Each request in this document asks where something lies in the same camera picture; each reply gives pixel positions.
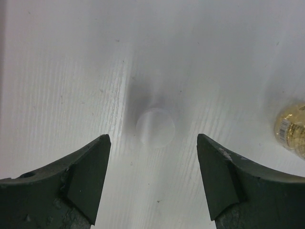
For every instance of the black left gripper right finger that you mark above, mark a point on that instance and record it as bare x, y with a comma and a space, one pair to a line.
242, 194

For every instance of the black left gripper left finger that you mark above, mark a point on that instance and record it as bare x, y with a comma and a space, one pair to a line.
64, 194

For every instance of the white bottle screw cap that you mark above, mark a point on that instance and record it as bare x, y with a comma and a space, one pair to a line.
155, 128

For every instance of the clear bottle yellow pills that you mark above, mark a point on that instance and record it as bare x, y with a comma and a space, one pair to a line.
289, 128

